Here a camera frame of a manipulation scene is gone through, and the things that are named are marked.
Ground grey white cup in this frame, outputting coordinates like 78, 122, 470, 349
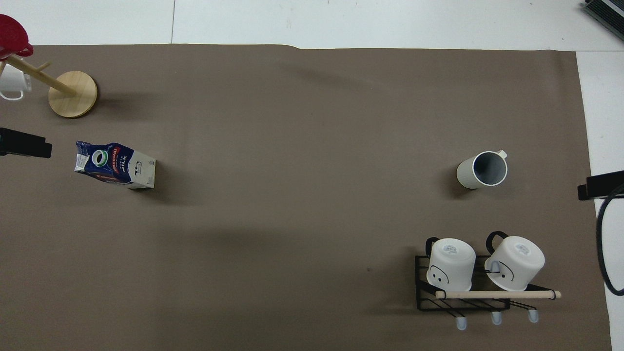
456, 150, 508, 190

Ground blue and white milk carton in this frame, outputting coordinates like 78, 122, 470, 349
74, 140, 156, 190

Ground red cup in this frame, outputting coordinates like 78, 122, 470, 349
0, 14, 34, 60

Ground wooden mug tree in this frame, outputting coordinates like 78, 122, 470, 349
0, 54, 98, 118

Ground small white mug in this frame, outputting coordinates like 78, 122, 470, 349
0, 63, 33, 101

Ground black stand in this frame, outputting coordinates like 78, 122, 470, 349
582, 0, 624, 28

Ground white mug with black handle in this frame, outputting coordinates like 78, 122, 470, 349
425, 236, 477, 293
484, 231, 546, 293

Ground black wire rack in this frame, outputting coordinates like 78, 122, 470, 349
415, 254, 562, 332

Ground black cable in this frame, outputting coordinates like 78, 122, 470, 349
597, 182, 624, 297

